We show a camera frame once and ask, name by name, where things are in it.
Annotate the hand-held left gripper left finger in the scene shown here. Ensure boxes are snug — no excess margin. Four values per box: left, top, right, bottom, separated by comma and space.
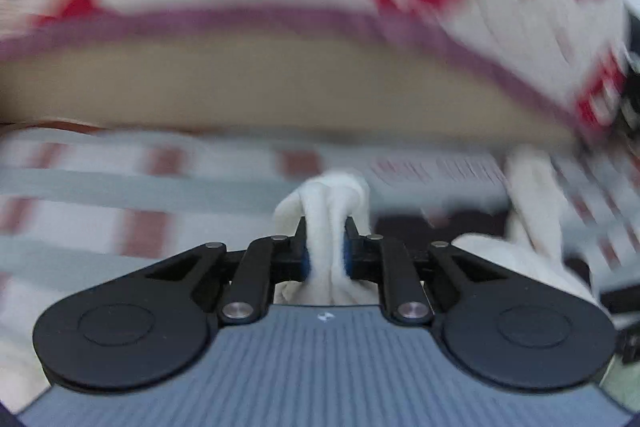
145, 217, 310, 325

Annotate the white fleece garment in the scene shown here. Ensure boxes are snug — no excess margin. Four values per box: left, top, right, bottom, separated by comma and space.
272, 144, 611, 313

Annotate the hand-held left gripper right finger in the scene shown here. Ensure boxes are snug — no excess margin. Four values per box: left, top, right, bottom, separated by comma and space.
345, 217, 508, 327

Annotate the beige mattress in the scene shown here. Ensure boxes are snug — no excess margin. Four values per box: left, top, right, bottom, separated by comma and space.
0, 32, 588, 142

